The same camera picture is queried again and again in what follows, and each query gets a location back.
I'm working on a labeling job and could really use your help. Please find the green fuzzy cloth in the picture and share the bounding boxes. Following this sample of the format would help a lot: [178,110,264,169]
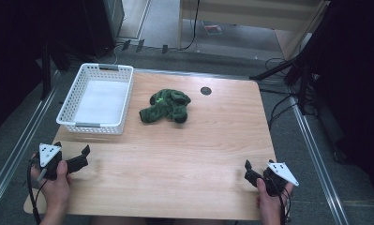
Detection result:
[139,88,192,125]

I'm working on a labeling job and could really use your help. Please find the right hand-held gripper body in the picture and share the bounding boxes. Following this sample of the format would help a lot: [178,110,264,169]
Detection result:
[244,161,300,198]

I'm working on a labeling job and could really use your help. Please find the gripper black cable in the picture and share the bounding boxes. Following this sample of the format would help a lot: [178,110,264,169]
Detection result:
[25,158,50,225]
[270,174,292,225]

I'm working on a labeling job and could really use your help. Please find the person's right hand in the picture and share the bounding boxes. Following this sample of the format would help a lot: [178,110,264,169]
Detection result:
[256,177,295,225]

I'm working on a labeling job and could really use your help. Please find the light wooden bench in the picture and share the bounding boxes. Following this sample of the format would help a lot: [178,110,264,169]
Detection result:
[177,0,332,61]

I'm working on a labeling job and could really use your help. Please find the white plastic basket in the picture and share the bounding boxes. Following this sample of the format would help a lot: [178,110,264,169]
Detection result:
[55,62,135,136]

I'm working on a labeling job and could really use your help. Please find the thin white cable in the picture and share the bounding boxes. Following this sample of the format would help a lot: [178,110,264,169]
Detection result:
[92,42,124,66]

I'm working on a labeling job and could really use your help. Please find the dark cabinet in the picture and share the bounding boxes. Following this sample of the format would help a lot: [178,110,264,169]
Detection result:
[81,0,127,59]

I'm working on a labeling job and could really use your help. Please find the red flat item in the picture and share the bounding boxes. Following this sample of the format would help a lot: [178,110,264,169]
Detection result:
[202,22,224,36]

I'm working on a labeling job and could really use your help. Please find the black floor cables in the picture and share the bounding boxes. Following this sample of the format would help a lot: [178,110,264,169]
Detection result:
[263,56,301,130]

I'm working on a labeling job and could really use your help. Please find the metal floor rail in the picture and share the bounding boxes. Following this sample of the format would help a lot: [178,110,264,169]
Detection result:
[0,69,64,218]
[291,101,351,225]

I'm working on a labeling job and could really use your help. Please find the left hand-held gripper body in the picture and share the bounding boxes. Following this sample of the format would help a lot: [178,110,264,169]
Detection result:
[34,142,90,182]

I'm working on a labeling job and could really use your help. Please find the person's left hand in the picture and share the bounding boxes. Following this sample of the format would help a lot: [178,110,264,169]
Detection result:
[30,159,73,216]

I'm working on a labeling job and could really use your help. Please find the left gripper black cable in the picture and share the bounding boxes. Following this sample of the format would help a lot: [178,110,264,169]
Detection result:
[25,158,50,225]

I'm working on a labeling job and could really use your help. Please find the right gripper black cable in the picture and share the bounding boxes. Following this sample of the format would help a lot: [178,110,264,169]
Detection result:
[270,174,292,225]

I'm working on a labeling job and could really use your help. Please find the black upright stand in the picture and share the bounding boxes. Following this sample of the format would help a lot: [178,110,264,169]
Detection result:
[39,40,53,101]

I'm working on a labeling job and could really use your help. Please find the black hanging cable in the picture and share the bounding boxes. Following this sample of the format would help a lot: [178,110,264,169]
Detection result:
[178,0,202,52]

